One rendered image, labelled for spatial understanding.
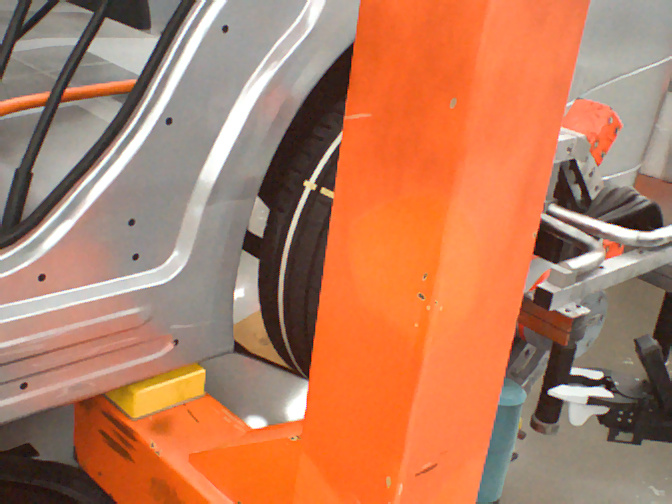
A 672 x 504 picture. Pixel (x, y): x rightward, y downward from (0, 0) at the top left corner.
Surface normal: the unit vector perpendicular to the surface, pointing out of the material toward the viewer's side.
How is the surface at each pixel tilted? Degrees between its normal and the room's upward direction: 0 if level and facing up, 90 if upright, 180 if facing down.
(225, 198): 90
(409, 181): 90
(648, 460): 0
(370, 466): 90
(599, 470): 0
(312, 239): 76
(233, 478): 90
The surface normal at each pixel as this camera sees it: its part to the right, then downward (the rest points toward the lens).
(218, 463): -0.72, 0.18
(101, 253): 0.68, 0.37
